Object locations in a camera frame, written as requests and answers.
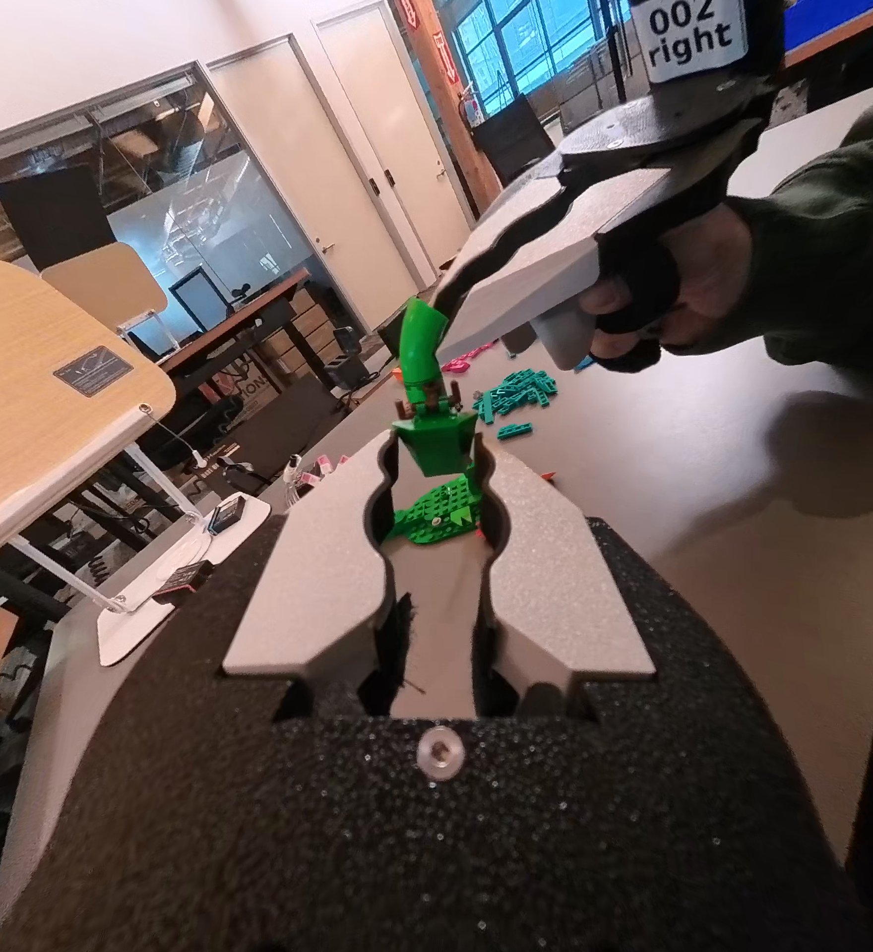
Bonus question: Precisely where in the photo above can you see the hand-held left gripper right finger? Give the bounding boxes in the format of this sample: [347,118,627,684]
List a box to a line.
[477,445,657,693]

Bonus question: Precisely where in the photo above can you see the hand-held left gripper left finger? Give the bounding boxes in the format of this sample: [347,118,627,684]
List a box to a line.
[222,433,400,693]

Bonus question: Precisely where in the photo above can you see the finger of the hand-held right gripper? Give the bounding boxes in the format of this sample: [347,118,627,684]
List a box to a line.
[435,168,674,364]
[431,173,573,307]

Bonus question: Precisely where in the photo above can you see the green curved lego tube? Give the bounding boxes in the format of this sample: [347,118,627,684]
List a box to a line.
[399,297,450,388]

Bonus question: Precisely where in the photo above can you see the green lego block brown clips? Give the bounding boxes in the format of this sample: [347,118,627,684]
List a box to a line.
[392,383,480,478]

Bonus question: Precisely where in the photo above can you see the white lego with clear stems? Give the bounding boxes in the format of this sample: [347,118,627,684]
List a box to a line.
[282,452,320,514]

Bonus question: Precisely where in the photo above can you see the pile of pink lego pieces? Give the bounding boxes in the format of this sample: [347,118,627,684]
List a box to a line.
[440,341,499,374]

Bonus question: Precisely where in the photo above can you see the pile of teal lego plates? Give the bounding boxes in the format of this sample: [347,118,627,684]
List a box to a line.
[474,368,558,441]

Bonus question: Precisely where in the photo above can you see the person's right hand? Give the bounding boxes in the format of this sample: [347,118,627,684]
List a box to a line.
[578,201,755,361]

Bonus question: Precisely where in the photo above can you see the small black box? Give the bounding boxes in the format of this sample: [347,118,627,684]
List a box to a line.
[152,563,214,596]

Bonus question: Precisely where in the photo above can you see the white door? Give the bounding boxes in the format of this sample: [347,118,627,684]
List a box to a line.
[313,0,476,250]
[206,37,437,328]

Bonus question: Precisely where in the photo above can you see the wooden desk with monitor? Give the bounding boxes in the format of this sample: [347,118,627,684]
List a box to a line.
[157,264,312,388]

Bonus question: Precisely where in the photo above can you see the wooden board on white stand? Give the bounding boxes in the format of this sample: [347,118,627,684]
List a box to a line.
[41,241,171,354]
[0,256,270,666]

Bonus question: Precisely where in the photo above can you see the green lego base plate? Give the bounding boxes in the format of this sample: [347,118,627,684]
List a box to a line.
[390,476,484,549]

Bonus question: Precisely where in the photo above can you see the white cable with plug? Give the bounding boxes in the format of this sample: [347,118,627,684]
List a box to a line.
[142,413,210,471]

